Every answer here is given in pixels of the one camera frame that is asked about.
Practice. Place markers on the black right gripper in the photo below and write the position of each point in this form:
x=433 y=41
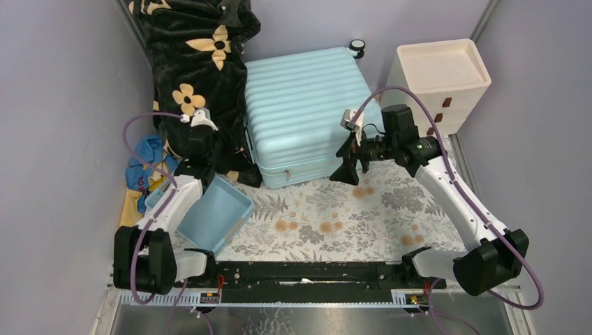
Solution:
x=346 y=172

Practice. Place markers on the light blue ribbed suitcase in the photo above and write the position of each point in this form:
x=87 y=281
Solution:
x=294 y=107

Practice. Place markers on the black floral plush blanket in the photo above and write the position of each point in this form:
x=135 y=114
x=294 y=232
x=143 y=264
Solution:
x=195 y=51

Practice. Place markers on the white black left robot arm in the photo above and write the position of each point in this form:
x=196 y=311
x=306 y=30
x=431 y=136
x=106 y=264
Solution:
x=144 y=258

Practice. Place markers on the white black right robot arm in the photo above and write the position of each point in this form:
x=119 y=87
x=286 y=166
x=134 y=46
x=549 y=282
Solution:
x=492 y=253

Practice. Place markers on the floral patterned floor mat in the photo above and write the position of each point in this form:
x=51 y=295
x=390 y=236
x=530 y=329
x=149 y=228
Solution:
x=385 y=216

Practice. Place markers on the white three-drawer storage cabinet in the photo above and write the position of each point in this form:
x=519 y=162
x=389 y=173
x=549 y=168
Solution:
x=449 y=77

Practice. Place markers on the light blue perforated plastic basket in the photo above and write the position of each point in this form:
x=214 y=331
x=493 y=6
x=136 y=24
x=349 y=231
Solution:
x=208 y=216

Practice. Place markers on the blue yellow cloth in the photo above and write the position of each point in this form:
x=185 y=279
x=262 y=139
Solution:
x=144 y=178

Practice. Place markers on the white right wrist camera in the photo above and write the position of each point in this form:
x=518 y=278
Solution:
x=353 y=121

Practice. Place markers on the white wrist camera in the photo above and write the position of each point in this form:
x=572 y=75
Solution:
x=353 y=121
x=201 y=117

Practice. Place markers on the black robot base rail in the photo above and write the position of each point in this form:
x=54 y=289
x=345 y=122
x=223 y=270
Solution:
x=312 y=284

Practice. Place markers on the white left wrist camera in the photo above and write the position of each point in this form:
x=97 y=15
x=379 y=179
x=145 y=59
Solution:
x=201 y=117

